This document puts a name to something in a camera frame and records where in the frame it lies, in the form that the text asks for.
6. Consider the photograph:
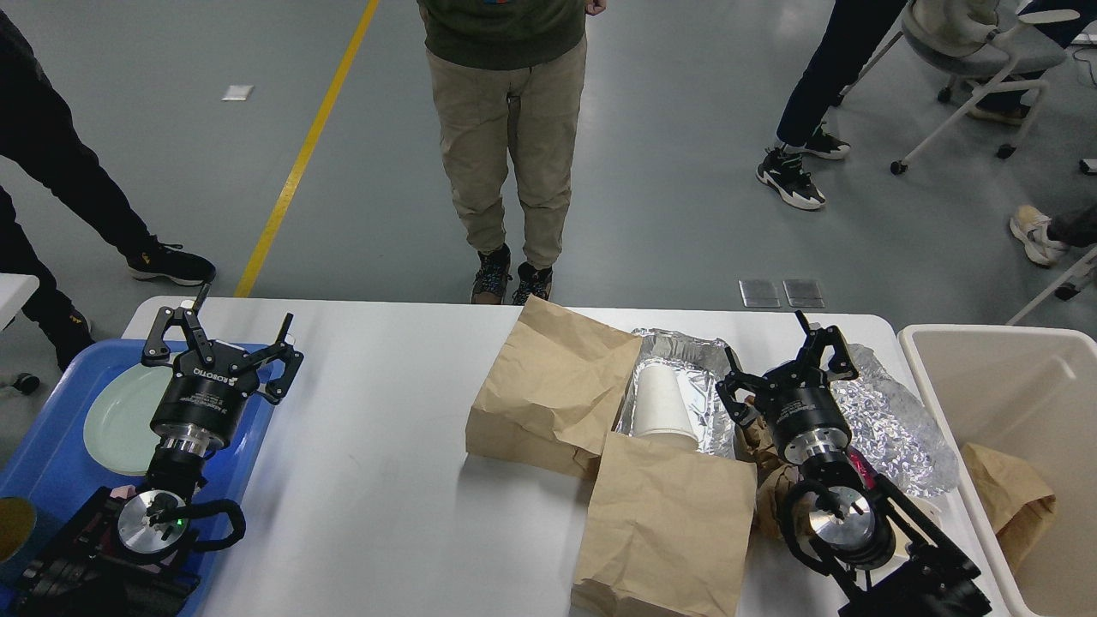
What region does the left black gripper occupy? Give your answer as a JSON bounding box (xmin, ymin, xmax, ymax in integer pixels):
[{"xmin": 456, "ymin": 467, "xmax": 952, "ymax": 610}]
[{"xmin": 142, "ymin": 283, "xmax": 305, "ymax": 457}]

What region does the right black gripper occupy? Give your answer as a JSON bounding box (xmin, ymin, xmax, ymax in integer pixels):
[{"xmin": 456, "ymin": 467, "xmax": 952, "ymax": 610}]
[{"xmin": 716, "ymin": 311, "xmax": 860, "ymax": 465}]

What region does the light green plate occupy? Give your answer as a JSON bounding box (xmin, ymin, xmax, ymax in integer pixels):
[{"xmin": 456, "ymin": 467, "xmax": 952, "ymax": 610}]
[{"xmin": 83, "ymin": 363, "xmax": 173, "ymax": 476}]

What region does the brown paper bag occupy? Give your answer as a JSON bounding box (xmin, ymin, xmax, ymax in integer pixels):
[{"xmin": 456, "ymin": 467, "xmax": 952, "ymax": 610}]
[
  {"xmin": 465, "ymin": 298, "xmax": 641, "ymax": 480},
  {"xmin": 572, "ymin": 433, "xmax": 757, "ymax": 616}
]

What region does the blue-grey mug yellow inside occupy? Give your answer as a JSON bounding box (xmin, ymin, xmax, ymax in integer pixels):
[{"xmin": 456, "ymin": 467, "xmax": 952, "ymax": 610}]
[{"xmin": 1, "ymin": 496, "xmax": 65, "ymax": 587}]

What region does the pink mug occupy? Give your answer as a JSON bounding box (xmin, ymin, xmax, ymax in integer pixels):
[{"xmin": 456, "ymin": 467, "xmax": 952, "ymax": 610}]
[{"xmin": 110, "ymin": 485, "xmax": 137, "ymax": 500}]

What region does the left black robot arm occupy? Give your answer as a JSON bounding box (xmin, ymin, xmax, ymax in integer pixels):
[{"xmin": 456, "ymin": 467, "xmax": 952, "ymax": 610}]
[{"xmin": 3, "ymin": 288, "xmax": 304, "ymax": 616}]

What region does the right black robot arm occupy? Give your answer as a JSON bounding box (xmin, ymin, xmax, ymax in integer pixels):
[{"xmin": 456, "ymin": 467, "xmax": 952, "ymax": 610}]
[{"xmin": 716, "ymin": 312, "xmax": 992, "ymax": 616}]

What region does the crumpled brown paper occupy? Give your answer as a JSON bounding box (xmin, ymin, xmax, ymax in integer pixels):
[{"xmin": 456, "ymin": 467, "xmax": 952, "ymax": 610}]
[{"xmin": 740, "ymin": 415, "xmax": 800, "ymax": 540}]

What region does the aluminium foil tray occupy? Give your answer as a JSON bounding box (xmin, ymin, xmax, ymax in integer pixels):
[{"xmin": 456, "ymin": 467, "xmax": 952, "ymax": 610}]
[{"xmin": 614, "ymin": 328, "xmax": 737, "ymax": 459}]

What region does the crumpled aluminium foil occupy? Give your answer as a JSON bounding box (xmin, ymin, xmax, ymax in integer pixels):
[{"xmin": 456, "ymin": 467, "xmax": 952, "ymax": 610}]
[{"xmin": 830, "ymin": 344, "xmax": 959, "ymax": 500}]

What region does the white paper cup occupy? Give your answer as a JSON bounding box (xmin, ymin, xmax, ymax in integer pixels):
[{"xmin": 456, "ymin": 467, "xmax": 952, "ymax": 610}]
[{"xmin": 632, "ymin": 363, "xmax": 698, "ymax": 452}]

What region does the blue plastic tray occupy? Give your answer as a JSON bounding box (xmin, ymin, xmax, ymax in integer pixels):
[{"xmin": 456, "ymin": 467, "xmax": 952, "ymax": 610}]
[{"xmin": 0, "ymin": 340, "xmax": 285, "ymax": 617}]

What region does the beige plastic bin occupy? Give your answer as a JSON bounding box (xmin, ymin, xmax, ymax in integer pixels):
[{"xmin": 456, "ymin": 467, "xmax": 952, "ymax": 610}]
[{"xmin": 898, "ymin": 325, "xmax": 1096, "ymax": 616}]

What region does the brown bag in bin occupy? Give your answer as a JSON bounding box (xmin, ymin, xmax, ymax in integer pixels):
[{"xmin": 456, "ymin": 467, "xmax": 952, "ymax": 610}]
[{"xmin": 961, "ymin": 442, "xmax": 1058, "ymax": 574}]

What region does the seated person at right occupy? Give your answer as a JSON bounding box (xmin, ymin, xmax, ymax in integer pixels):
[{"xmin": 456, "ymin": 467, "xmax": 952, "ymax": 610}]
[{"xmin": 1008, "ymin": 204, "xmax": 1096, "ymax": 268}]

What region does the white chair at right edge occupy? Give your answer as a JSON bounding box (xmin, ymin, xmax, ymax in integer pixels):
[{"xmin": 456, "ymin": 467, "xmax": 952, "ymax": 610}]
[{"xmin": 1004, "ymin": 245, "xmax": 1096, "ymax": 326}]

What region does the person in black trousers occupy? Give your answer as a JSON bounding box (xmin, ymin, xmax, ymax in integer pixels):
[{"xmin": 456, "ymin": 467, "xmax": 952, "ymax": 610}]
[{"xmin": 756, "ymin": 1, "xmax": 906, "ymax": 211}]

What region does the right white office chair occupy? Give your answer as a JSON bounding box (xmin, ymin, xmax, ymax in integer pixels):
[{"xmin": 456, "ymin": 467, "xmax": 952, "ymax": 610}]
[{"xmin": 858, "ymin": 1, "xmax": 1081, "ymax": 175}]

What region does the person in khaki trousers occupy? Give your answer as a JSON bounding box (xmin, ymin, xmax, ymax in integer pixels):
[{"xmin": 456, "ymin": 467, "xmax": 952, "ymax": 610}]
[{"xmin": 418, "ymin": 1, "xmax": 607, "ymax": 305}]

